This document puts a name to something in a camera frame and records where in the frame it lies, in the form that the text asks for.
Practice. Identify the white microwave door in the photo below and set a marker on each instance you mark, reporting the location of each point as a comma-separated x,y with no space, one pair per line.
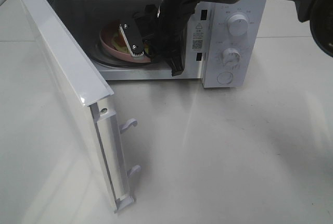
88,101

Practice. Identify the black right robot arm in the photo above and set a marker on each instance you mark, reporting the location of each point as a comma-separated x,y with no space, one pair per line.
317,12

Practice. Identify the upper white power knob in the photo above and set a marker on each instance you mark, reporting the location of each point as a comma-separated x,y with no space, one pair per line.
237,24

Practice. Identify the sandwich with lettuce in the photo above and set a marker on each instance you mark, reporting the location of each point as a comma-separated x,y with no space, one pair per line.
117,42

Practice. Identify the round white door button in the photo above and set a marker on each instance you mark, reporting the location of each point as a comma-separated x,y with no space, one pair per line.
225,78

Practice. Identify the lower white timer knob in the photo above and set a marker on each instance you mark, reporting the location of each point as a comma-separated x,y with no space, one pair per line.
230,57

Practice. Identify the glass microwave turntable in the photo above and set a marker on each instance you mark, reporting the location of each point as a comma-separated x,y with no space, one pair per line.
101,56

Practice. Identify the pink plate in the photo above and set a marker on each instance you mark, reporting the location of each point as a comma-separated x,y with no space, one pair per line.
114,26

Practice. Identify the white microwave oven body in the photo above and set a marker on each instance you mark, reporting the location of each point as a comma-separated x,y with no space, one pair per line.
203,40

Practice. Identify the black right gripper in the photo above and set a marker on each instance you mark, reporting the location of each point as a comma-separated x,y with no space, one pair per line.
172,19

